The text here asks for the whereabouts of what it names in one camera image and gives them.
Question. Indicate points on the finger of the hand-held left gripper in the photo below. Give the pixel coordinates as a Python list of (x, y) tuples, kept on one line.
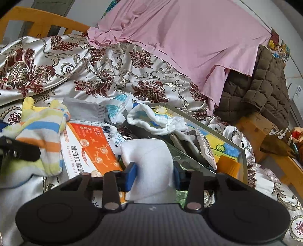
[(3, 126), (21, 149)]

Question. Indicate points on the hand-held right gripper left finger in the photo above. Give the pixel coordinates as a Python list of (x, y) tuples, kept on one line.
[(132, 176)]

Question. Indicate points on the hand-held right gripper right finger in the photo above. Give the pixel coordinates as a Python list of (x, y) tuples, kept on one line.
[(176, 176)]

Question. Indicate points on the white cloth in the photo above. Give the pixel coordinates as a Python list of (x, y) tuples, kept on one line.
[(153, 165)]

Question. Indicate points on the pastel striped sock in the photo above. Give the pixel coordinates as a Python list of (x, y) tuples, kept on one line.
[(40, 132)]

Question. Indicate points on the white towel with blue print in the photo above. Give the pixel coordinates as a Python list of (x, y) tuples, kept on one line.
[(146, 118)]

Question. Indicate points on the grey tray box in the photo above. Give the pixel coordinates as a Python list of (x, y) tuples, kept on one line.
[(243, 170)]

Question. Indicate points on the green scrunchie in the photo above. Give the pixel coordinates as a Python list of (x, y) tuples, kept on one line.
[(181, 197)]

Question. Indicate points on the grey brown sock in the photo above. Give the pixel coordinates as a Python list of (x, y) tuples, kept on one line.
[(180, 142)]

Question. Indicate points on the orange and white carton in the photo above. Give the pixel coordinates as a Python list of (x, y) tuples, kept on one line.
[(94, 146)]

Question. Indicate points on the yellow and blue cloth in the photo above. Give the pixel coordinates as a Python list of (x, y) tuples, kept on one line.
[(220, 144)]

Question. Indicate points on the blue white striped pouch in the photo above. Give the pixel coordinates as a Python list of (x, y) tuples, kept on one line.
[(116, 108)]

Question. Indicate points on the grey face mask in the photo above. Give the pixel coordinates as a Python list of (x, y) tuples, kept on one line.
[(82, 111)]

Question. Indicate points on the medallion patterned satin pillowcase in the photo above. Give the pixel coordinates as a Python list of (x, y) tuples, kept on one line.
[(279, 201)]

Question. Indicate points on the floral patterned satin blanket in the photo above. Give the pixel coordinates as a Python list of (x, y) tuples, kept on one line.
[(118, 71)]

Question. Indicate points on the orange wooden headboard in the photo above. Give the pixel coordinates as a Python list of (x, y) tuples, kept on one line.
[(35, 21)]

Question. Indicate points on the brown quilted jacket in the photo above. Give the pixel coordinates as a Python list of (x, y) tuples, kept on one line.
[(260, 89)]

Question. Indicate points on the colourful clothes pile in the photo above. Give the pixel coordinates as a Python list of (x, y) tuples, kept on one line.
[(296, 137)]

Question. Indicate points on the pink bed sheet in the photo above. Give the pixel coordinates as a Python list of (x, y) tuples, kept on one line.
[(177, 35)]

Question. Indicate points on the white air conditioner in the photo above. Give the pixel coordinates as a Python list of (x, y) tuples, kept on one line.
[(297, 94)]

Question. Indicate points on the wooden bed frame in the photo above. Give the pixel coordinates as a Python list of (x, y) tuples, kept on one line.
[(251, 127)]

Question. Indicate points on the colourful printed wall cloth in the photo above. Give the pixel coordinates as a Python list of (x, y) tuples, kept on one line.
[(277, 46)]

